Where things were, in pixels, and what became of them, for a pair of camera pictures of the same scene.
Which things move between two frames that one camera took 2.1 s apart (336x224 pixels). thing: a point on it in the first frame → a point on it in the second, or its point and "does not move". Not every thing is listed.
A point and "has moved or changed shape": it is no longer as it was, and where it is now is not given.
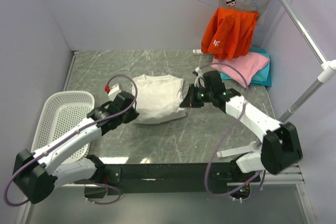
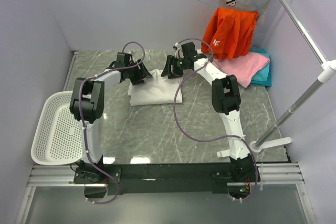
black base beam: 169,178 does not move
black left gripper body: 128,116 → 135,74
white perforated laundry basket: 60,110 does not move
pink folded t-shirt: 249,64 does not move
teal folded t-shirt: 263,77 does not move
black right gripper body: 199,96 → 178,66
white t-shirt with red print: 159,98 has moved or changed shape
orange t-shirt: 229,33 does not move
